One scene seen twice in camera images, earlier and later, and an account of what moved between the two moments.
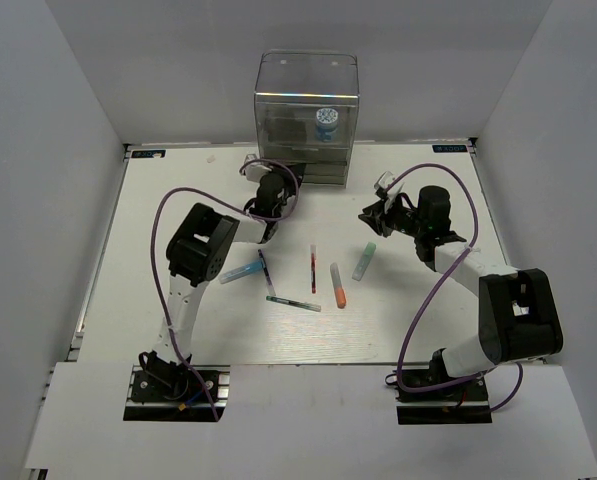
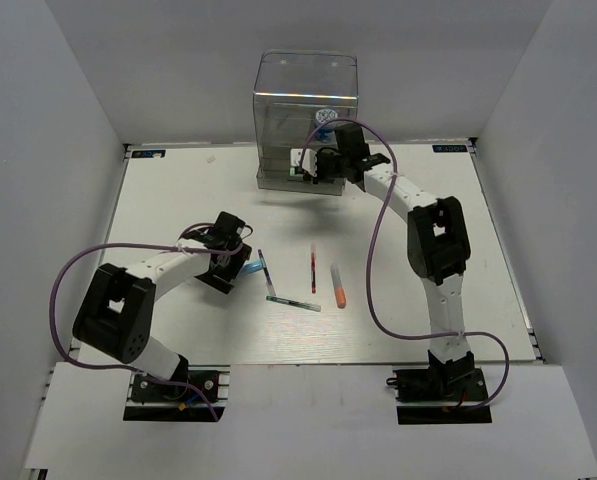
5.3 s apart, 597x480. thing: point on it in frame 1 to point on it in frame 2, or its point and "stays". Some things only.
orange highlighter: (339, 289) stays
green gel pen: (284, 301) stays
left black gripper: (288, 176) to (238, 259)
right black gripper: (379, 217) to (320, 178)
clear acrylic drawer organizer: (305, 110) stays
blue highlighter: (255, 266) stays
